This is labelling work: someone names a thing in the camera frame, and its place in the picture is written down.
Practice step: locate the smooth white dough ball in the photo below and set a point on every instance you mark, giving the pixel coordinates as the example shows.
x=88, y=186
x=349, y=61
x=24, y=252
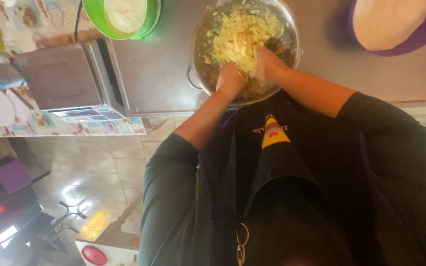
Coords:
x=386, y=22

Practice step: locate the white board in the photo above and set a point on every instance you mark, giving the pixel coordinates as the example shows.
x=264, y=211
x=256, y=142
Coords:
x=120, y=256

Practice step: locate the purple plastic bowl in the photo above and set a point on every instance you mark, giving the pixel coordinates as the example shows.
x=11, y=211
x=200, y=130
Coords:
x=420, y=40

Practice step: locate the green plastic bowl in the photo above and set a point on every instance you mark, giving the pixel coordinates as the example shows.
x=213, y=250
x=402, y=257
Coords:
x=150, y=26

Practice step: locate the person's right hand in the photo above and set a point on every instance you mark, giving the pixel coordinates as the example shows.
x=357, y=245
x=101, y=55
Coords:
x=270, y=65

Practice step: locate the black apron with yellow print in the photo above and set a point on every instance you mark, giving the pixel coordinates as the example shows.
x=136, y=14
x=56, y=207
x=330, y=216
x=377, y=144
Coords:
x=290, y=177

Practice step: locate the purple box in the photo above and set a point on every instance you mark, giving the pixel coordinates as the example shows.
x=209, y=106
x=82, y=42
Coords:
x=12, y=176

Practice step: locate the black appliance with red stripe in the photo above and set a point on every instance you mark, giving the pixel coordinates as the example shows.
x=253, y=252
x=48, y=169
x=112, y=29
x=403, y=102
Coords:
x=2, y=218

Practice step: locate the silver kitchen scale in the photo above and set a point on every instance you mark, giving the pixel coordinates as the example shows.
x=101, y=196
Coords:
x=65, y=77

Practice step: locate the large metal mixing bowl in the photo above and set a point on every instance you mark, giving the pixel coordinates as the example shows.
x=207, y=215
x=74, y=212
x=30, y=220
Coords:
x=205, y=44

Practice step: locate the metal chair frame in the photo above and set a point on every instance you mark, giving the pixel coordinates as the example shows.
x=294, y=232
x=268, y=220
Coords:
x=61, y=221

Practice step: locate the dark green sweater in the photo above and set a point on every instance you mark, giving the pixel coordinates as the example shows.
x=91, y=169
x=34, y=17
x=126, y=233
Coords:
x=401, y=177

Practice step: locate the colourful patterned tablecloth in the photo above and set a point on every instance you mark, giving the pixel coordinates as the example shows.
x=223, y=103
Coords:
x=31, y=22

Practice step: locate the red round lid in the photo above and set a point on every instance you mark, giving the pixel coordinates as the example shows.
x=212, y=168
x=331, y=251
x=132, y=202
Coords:
x=94, y=255

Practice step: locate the person's left hand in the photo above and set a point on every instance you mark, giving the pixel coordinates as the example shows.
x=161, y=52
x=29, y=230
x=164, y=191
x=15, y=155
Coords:
x=229, y=78

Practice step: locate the white flour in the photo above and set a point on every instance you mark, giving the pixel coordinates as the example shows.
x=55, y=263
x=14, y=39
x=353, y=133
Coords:
x=124, y=14

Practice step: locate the yellow crumbly dough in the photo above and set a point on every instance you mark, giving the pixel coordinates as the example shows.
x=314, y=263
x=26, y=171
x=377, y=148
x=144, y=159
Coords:
x=235, y=35

